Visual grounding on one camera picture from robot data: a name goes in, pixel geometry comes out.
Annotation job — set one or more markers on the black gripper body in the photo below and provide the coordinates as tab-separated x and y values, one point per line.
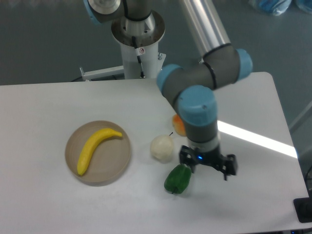
210	158

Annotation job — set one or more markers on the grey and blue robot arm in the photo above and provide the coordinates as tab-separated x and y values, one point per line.
189	92

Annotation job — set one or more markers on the blue plastic bag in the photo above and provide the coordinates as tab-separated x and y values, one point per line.
279	7

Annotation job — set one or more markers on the round beige plate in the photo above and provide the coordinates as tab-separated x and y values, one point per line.
109	159

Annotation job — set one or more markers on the green bell pepper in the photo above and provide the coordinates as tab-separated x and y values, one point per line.
178	179

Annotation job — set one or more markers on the black device at edge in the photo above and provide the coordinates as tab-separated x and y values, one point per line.
303	208

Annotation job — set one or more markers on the orange bread roll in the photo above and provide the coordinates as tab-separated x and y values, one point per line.
178	125

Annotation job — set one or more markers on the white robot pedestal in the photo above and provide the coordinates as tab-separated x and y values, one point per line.
138	42

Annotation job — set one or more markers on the white pear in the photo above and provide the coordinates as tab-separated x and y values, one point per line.
161	148

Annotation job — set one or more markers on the yellow banana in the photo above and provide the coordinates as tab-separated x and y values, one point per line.
90	146

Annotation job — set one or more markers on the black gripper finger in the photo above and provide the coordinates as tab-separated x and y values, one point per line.
227	165
187	157

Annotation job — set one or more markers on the white left bracket bar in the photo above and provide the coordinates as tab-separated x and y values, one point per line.
102	73

